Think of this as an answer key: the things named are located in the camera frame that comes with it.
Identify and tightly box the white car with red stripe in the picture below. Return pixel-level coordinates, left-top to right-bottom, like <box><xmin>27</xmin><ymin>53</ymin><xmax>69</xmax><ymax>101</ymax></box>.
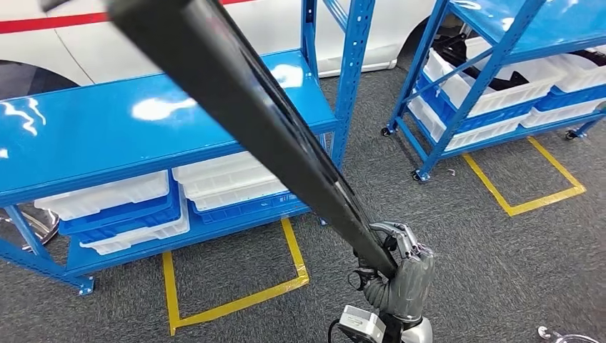
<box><xmin>0</xmin><ymin>0</ymin><xmax>439</xmax><ymax>103</ymax></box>

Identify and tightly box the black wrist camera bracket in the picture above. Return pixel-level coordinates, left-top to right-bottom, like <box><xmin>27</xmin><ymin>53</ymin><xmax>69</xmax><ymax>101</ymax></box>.
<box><xmin>378</xmin><ymin>312</ymin><xmax>403</xmax><ymax>343</ymax></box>

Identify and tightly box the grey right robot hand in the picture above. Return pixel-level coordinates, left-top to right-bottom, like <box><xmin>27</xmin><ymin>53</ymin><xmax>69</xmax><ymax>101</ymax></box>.
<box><xmin>347</xmin><ymin>221</ymin><xmax>436</xmax><ymax>324</ymax></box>

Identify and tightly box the blue metal shelf rack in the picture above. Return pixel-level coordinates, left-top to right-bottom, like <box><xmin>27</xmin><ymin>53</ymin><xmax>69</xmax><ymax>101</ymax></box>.
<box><xmin>0</xmin><ymin>0</ymin><xmax>377</xmax><ymax>297</ymax></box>

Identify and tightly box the chrome stanchion post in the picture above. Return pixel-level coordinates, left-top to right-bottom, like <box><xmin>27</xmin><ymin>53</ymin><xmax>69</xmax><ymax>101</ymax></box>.
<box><xmin>0</xmin><ymin>208</ymin><xmax>60</xmax><ymax>247</ymax></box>

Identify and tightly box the black car part in bin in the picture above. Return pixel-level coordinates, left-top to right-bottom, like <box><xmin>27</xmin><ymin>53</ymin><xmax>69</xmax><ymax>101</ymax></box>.
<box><xmin>433</xmin><ymin>34</ymin><xmax>529</xmax><ymax>91</ymax></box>

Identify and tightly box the blue plastic bin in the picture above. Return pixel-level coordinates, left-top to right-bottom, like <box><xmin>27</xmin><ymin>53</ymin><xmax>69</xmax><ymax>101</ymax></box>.
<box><xmin>416</xmin><ymin>75</ymin><xmax>543</xmax><ymax>135</ymax></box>
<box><xmin>75</xmin><ymin>203</ymin><xmax>183</xmax><ymax>244</ymax></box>
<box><xmin>57</xmin><ymin>177</ymin><xmax>181</xmax><ymax>237</ymax></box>
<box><xmin>540</xmin><ymin>85</ymin><xmax>606</xmax><ymax>112</ymax></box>
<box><xmin>192</xmin><ymin>190</ymin><xmax>312</xmax><ymax>225</ymax></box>

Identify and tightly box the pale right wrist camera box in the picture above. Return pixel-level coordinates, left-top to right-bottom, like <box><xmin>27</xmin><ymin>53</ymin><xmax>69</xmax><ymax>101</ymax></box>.
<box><xmin>337</xmin><ymin>305</ymin><xmax>387</xmax><ymax>343</ymax></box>

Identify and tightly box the blue metal rack on casters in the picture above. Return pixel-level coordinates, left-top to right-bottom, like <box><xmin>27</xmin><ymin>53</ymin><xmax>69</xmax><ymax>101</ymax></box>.
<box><xmin>381</xmin><ymin>0</ymin><xmax>606</xmax><ymax>183</ymax></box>

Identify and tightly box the long black plastic car part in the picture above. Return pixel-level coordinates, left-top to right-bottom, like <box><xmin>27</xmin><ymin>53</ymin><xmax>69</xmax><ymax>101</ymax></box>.
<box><xmin>40</xmin><ymin>0</ymin><xmax>399</xmax><ymax>280</ymax></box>

